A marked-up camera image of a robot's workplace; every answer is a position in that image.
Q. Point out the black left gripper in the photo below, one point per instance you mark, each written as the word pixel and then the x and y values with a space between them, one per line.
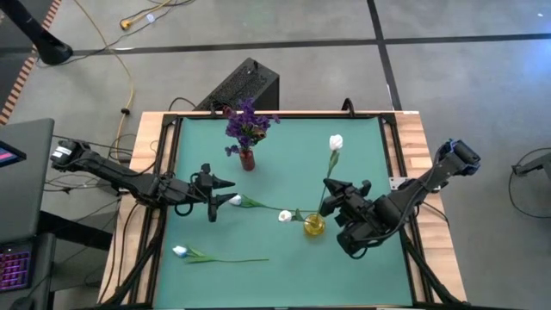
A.
pixel 202 189

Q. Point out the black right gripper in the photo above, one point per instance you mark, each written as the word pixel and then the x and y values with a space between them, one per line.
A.
pixel 357 211

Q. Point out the red ribbed glass vase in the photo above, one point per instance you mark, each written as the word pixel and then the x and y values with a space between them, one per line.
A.
pixel 247 160

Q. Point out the white artificial tulip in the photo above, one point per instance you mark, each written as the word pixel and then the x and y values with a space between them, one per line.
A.
pixel 235 200
pixel 179 251
pixel 284 215
pixel 336 142

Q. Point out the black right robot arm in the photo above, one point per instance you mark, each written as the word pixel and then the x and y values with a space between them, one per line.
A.
pixel 430 181

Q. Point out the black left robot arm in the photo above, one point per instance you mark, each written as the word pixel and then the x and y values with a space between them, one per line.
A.
pixel 129 183

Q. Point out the yellow textured glass vase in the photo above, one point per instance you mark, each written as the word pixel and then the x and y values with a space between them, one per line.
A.
pixel 314 225

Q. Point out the green table mat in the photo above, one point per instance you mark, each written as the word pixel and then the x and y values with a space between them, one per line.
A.
pixel 344 280

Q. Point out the black computer tower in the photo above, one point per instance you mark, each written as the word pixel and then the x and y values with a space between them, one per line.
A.
pixel 245 79

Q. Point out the grey floor stand base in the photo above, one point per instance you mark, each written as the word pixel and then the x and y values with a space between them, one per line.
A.
pixel 534 165

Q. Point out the small monitor with pink screen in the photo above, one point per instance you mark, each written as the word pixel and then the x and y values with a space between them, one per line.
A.
pixel 6 156

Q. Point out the black floor stand pole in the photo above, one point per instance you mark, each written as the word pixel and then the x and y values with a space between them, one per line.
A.
pixel 51 49

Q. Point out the backlit keyboard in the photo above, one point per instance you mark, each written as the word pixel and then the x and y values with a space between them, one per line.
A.
pixel 13 269

